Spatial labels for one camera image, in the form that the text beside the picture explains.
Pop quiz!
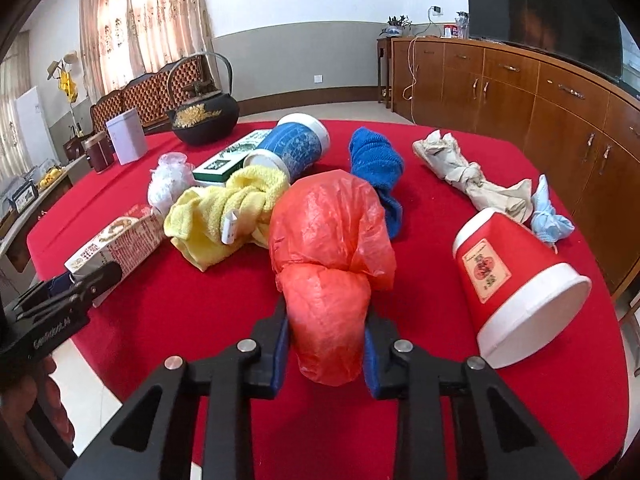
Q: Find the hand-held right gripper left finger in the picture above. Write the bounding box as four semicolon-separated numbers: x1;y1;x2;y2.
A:
62;297;292;480

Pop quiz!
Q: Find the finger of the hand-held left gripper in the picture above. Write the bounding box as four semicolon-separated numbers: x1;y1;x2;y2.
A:
69;261;124;309
7;274;76;318

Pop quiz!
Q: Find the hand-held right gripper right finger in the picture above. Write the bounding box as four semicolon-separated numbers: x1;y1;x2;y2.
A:
363;307;581;480

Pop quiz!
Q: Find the clear plastic bag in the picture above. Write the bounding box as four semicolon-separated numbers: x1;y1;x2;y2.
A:
147;151;197;218

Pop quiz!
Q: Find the orange plastic bag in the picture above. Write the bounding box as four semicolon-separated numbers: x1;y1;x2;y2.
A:
268;170;398;387

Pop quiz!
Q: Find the blue paper cup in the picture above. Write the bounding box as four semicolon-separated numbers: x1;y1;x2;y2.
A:
242;113;332;182

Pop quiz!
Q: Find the printed snack carton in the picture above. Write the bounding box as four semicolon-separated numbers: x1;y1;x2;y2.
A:
64;203;166;308

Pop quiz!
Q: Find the red tablecloth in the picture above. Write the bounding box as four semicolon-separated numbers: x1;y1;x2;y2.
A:
26;120;631;480

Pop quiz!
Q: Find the plate of fruit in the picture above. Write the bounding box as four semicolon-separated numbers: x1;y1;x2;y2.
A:
37;165;66;187

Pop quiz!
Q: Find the yellow towel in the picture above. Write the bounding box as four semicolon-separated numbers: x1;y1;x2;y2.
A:
163;166;292;273

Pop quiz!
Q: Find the brown tea canister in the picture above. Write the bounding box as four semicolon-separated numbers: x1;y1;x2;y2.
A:
82;131;116;174

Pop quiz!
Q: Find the white tin box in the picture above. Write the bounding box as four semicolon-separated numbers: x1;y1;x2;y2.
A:
105;108;149;166

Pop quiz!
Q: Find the red paper cup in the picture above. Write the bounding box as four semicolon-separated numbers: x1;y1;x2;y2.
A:
452;208;593;370

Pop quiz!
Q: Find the green flat box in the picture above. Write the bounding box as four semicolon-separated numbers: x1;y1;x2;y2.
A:
192;129;273;185

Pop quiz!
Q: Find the white refrigerator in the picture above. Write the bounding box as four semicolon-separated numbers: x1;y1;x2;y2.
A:
15;86;56;171

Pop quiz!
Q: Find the wooden bench sofa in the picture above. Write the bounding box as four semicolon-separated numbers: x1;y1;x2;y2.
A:
90;55;211;136

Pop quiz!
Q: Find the black iron teapot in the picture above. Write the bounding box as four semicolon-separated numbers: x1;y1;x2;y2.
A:
166;52;241;147

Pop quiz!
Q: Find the blue towel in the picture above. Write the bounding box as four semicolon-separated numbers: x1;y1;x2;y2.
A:
348;127;405;240

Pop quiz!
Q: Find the crumpled brown paper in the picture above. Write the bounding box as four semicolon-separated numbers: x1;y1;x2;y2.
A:
412;130;533;226

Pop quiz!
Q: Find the crumpled light blue face mask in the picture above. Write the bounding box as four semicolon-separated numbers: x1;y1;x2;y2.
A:
530;174;575;247

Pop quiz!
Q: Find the patterned beige curtain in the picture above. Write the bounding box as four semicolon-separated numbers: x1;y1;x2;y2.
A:
80;0;213;106

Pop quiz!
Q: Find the long wooden cabinet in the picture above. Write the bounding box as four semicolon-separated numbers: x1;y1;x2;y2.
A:
391;37;640;301

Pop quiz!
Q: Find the small potted plant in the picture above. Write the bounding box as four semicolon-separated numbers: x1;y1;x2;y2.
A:
380;15;414;39

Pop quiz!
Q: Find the black television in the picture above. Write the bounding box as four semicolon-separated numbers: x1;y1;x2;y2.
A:
465;0;626;83

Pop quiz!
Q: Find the small picture frame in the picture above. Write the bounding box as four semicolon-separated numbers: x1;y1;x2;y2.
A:
12;182;39;212

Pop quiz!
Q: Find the hanging light cable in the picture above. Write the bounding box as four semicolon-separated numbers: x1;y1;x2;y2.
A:
402;37;419;124

